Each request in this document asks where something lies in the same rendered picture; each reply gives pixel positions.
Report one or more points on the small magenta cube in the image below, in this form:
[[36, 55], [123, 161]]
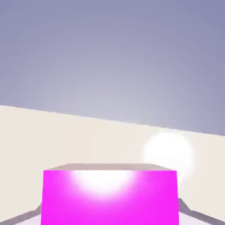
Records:
[[109, 202]]

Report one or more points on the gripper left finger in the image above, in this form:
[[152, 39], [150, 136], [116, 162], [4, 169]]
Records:
[[26, 218]]

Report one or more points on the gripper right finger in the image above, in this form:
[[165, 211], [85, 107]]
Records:
[[195, 218]]

